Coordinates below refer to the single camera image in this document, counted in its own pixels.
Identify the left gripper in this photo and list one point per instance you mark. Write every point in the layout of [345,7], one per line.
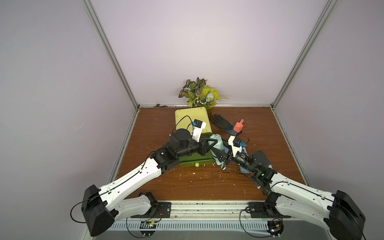
[200,146]

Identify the circuit board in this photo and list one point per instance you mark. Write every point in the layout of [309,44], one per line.
[147,228]
[275,227]

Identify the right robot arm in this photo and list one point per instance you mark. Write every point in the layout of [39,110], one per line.
[335,212]

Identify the dark green drawer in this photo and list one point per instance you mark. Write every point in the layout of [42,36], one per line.
[196,160]

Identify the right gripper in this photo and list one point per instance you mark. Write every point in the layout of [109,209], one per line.
[229,156]

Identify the mint green umbrella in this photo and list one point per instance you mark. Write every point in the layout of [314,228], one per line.
[219,146]

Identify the red plastic scoop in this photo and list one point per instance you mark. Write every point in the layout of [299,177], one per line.
[239,126]

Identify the left circuit board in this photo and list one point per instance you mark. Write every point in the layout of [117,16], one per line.
[147,228]

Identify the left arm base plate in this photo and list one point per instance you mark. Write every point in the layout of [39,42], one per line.
[159,210]

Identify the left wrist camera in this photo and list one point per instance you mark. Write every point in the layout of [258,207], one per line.
[198,127]

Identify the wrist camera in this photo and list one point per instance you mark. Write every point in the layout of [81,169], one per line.
[198,127]
[236,145]

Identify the black work glove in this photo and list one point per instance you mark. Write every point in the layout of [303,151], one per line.
[223,124]

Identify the right circuit board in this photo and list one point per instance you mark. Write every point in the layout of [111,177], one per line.
[275,227]

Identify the artificial plant in vase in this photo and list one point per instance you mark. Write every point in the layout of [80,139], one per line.
[200,95]

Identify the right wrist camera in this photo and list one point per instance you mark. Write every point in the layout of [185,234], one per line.
[236,145]

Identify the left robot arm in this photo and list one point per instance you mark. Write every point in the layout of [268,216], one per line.
[102,207]

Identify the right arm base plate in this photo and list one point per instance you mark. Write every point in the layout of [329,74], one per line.
[264,210]

